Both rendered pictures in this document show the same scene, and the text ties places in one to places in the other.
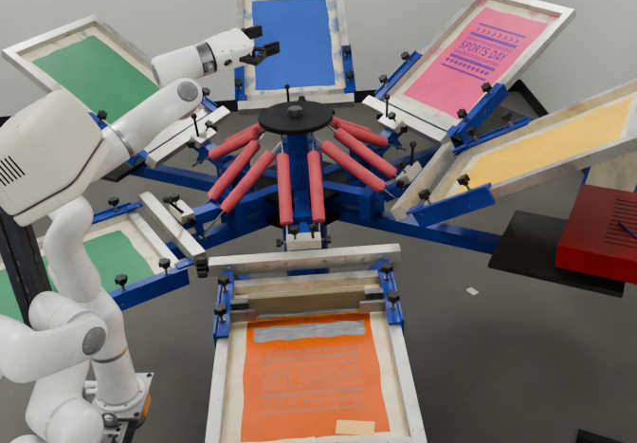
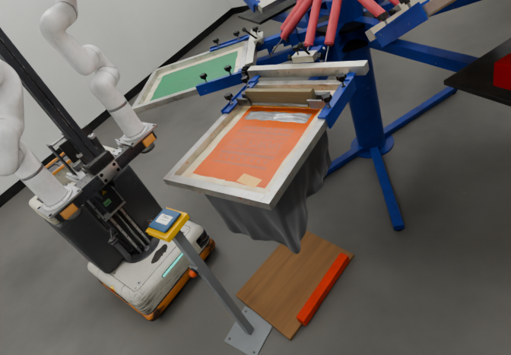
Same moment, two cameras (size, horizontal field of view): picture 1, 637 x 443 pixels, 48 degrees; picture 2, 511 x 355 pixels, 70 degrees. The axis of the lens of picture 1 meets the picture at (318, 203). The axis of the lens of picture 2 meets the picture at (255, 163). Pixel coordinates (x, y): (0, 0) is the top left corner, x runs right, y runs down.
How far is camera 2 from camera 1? 1.31 m
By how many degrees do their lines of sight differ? 41
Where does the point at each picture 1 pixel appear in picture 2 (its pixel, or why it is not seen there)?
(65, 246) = (49, 38)
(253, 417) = (207, 161)
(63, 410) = not seen: outside the picture
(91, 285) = (80, 64)
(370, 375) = (284, 150)
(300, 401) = (236, 157)
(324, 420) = (237, 172)
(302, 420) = (227, 169)
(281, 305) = (263, 97)
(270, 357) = (244, 128)
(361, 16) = not seen: outside the picture
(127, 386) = (128, 128)
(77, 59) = not seen: outside the picture
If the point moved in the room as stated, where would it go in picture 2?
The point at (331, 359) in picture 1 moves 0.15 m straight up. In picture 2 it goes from (272, 136) to (261, 109)
